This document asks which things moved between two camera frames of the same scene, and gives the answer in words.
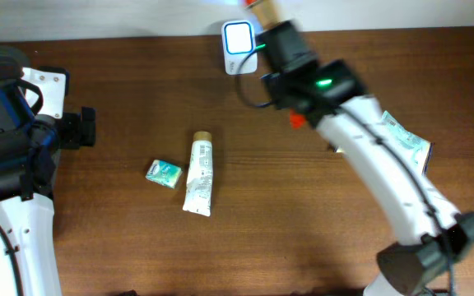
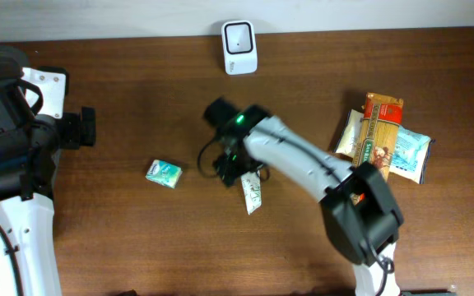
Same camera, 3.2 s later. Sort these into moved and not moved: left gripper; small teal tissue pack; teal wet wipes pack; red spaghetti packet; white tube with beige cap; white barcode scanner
Moved: red spaghetti packet; white tube with beige cap
Not moved: white barcode scanner; left gripper; teal wet wipes pack; small teal tissue pack
